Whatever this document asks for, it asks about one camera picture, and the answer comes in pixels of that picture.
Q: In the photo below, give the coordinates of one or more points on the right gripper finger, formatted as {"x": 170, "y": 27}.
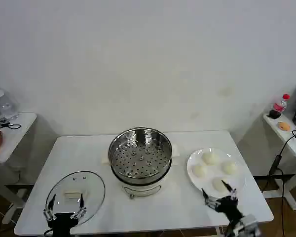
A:
{"x": 230, "y": 190}
{"x": 212, "y": 203}

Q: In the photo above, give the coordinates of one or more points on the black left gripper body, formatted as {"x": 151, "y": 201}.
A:
{"x": 62, "y": 222}

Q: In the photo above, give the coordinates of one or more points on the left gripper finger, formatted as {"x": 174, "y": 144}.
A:
{"x": 50, "y": 212}
{"x": 81, "y": 203}

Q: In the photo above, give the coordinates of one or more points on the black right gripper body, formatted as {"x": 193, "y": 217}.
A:
{"x": 229, "y": 207}

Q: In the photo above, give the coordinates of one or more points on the white steamed bun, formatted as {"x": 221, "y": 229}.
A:
{"x": 210, "y": 158}
{"x": 230, "y": 168}
{"x": 218, "y": 185}
{"x": 199, "y": 170}

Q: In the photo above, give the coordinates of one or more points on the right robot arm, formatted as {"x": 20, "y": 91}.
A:
{"x": 249, "y": 223}

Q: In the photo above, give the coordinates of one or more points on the white round plate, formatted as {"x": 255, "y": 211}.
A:
{"x": 195, "y": 158}

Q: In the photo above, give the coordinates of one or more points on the white electric pot base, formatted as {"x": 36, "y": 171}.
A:
{"x": 143, "y": 189}

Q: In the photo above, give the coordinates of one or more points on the steel perforated steamer basket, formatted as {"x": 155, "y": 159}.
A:
{"x": 138, "y": 158}

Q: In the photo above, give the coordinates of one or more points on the round orange object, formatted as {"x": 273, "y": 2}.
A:
{"x": 284, "y": 126}

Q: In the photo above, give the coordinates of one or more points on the small black object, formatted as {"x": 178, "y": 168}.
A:
{"x": 275, "y": 114}

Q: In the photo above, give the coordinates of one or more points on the red-capped drink bottle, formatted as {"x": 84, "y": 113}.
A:
{"x": 280, "y": 106}

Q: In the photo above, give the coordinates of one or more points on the clear plastic water jug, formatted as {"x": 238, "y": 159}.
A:
{"x": 5, "y": 103}

